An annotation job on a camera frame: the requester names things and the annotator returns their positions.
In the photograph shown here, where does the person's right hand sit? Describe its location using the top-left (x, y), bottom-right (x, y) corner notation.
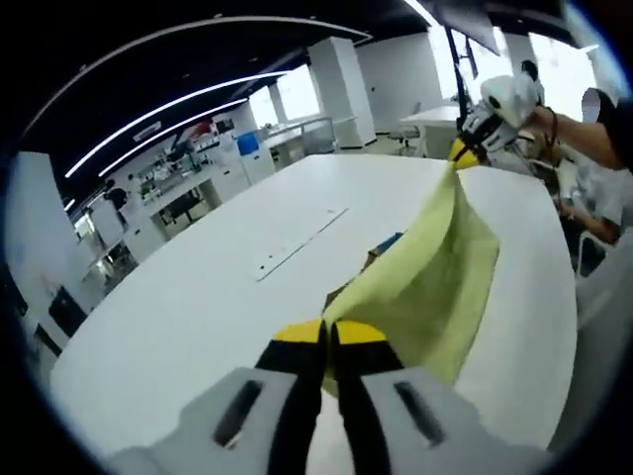
top-left (523, 105), bottom-right (560, 136)

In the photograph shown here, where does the white pillar by window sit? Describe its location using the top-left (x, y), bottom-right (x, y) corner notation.
top-left (308, 36), bottom-right (378, 151)

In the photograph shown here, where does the black box at pillar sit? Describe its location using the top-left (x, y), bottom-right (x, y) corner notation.
top-left (47, 285), bottom-right (81, 338)

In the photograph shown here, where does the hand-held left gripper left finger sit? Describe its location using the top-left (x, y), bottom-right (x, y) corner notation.
top-left (162, 319), bottom-right (328, 475)

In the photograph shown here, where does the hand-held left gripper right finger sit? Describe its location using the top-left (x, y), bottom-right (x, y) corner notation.
top-left (329, 320), bottom-right (500, 475)

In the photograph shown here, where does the yellow garment with grey and blue sleeves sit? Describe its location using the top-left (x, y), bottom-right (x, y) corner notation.
top-left (320, 162), bottom-right (501, 398)

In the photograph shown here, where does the office chair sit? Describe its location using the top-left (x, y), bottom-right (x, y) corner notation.
top-left (575, 231), bottom-right (608, 279)

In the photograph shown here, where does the white desk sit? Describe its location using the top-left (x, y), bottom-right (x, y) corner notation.
top-left (399, 104), bottom-right (469, 160)

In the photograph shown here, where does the white square pillar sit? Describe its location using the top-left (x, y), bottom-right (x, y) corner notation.
top-left (12, 149), bottom-right (93, 323)

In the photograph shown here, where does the blue bin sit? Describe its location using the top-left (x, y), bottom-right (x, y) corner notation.
top-left (235, 132), bottom-right (262, 157)

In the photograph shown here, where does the white shelving with clutter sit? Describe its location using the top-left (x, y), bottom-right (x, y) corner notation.
top-left (106, 126), bottom-right (238, 234)

